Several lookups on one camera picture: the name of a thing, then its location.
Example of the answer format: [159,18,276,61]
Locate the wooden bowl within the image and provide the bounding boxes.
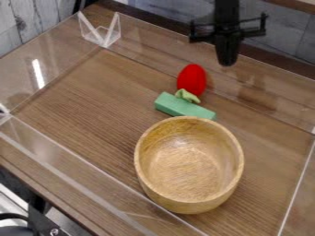
[133,116,244,214]

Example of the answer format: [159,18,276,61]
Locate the black cable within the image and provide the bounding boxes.
[0,212,39,236]

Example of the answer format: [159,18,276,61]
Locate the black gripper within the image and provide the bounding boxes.
[188,0,268,66]

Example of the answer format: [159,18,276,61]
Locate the red plush strawberry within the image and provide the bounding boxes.
[175,64,207,103]

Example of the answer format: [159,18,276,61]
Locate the black metal bracket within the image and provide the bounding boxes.
[28,206,71,236]

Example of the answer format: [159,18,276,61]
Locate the clear acrylic tray wall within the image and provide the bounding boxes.
[0,8,315,236]

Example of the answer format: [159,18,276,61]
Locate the green rectangular block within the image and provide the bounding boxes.
[153,92,216,120]

